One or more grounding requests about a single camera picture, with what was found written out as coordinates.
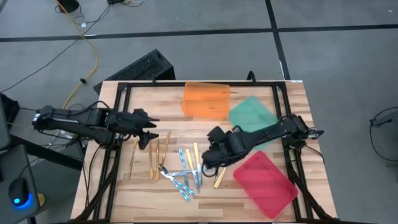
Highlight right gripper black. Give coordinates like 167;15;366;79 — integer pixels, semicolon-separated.
201;133;248;171

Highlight yellow handle knife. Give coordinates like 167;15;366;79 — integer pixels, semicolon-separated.
185;149;200;194
213;166;228;190
193;142;203;189

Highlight black round floor object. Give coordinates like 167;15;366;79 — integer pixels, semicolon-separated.
57;0;80;14

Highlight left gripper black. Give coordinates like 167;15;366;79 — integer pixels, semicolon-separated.
107;108;161;151

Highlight grey side table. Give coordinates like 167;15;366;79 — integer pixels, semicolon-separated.
0;144;42;224

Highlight black side stand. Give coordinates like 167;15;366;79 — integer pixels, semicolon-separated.
0;93;85;171

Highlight blue patterned handle knife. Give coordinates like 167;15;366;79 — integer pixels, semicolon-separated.
160;169;191;202
178;147;190;188
167;169;216;177
159;164;196;196

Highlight yellow floor cable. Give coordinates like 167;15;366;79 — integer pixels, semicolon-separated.
55;0;99;110

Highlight grey stand base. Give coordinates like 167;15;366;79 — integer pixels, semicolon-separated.
369;111;398;128

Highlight wooden chopsticks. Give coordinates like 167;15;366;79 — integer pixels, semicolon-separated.
128;138;139;180
159;130;172;170

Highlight black floor cable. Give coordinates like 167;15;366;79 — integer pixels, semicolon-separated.
0;3;112;93

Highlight green translucent plastic tray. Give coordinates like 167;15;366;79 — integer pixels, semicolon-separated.
228;95;279;151

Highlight black computer mouse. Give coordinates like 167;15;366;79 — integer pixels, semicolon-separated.
8;177;31;207

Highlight black perforated box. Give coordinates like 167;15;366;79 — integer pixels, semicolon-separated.
93;49;177;95

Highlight orange translucent plastic tray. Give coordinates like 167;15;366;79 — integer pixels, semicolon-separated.
182;81;231;119

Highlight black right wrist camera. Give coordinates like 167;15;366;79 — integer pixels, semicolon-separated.
207;125;233;146

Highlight red translucent plastic tray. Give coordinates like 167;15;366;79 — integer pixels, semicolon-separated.
233;151;299;220

